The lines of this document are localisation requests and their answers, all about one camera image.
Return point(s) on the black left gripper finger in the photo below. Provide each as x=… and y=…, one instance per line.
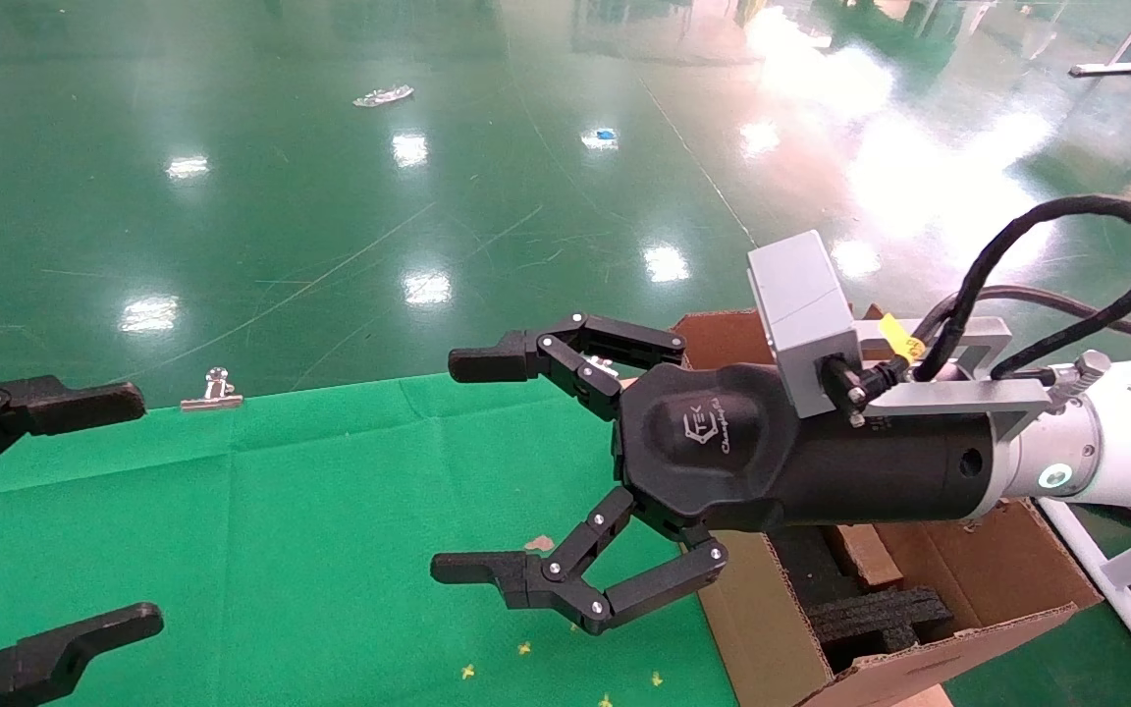
x=55, y=405
x=45, y=663

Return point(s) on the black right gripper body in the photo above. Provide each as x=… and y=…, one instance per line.
x=713, y=452

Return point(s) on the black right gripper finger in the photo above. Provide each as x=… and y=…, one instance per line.
x=526, y=355
x=536, y=579

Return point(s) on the small cardboard box with hole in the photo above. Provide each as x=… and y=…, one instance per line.
x=870, y=560

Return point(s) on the small cardboard scrap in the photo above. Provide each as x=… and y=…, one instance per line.
x=538, y=543

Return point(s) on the large open cardboard carton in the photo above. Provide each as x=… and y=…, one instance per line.
x=762, y=658

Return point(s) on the silver binder clip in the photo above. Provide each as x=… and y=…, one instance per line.
x=601, y=365
x=212, y=402

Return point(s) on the green table cloth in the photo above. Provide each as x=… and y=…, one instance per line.
x=330, y=540

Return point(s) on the black foam insert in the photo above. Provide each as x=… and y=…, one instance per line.
x=870, y=619

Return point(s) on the blue and white floor litter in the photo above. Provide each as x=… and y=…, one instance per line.
x=605, y=135

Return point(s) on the white stand base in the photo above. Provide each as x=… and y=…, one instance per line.
x=1105, y=69

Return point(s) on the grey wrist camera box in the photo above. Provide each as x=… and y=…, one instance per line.
x=801, y=304

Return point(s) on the grey metal camera bracket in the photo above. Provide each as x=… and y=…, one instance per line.
x=948, y=395

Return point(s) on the white pipe frame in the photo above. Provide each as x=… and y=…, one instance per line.
x=1113, y=581

